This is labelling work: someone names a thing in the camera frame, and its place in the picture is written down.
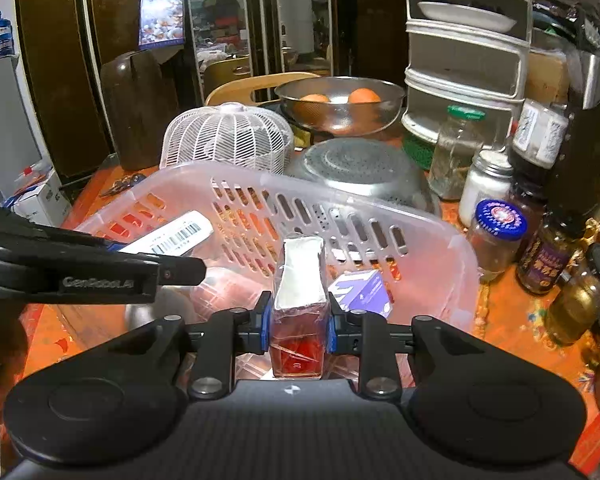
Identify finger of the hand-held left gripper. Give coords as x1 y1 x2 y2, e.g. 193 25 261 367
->
157 255 206 287
98 238 132 255

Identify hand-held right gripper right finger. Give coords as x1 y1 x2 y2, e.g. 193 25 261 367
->
326 292 462 402

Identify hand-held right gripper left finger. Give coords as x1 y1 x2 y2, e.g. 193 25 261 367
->
130 291 274 402

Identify white silver box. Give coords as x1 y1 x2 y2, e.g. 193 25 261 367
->
117 209 215 257

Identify cube purple box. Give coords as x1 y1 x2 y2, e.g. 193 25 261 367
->
328 268 394 319

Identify brown and white box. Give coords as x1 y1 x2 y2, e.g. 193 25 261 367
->
269 234 330 379

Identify clear plastic basket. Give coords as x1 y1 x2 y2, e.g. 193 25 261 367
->
55 161 481 381

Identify keys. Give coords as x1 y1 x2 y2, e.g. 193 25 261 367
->
99 172 147 198

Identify white cardboard box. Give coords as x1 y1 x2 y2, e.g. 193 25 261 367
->
11 160 72 229

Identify brown chair back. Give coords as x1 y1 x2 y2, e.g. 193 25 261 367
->
99 51 167 172

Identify white mesh food cover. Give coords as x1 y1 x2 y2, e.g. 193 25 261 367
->
159 102 295 172

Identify white refrigerator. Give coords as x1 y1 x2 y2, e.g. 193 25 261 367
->
0 54 47 202

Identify metal colander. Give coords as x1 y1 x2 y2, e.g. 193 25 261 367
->
286 138 434 212

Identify red patterned tablecloth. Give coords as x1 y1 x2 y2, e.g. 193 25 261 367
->
20 160 600 477

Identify blue lid glass jar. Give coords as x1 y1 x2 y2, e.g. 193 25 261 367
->
467 198 528 282

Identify green mesh mat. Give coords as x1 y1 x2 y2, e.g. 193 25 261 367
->
401 134 439 172

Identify light wooden chair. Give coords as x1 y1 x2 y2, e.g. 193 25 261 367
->
204 57 322 107

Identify dark brown wardrobe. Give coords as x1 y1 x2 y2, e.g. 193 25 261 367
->
11 0 412 187

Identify white lid jar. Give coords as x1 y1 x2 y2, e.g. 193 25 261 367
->
458 149 515 229

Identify green lid glass jar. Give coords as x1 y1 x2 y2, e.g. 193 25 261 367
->
428 104 487 202

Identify metal bowl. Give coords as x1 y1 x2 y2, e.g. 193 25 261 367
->
273 76 407 137

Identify purple label dark jar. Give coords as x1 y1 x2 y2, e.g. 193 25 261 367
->
515 214 577 296

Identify small dark jar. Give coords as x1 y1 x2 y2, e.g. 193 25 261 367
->
507 170 548 261

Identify blue bottle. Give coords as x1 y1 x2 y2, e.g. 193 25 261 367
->
0 14 15 57

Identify hanging printed packet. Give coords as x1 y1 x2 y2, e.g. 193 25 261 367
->
138 0 186 52

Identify black lid yellow liquid jar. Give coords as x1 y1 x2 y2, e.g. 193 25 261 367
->
545 243 600 347

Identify dark bottle with white label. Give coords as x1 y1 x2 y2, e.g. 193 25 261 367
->
509 99 570 172

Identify white stacked food cover tower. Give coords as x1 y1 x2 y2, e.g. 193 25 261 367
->
401 0 534 144

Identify tall black container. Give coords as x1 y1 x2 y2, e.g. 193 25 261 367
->
544 49 600 238

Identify white plate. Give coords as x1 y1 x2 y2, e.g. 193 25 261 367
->
416 0 519 35

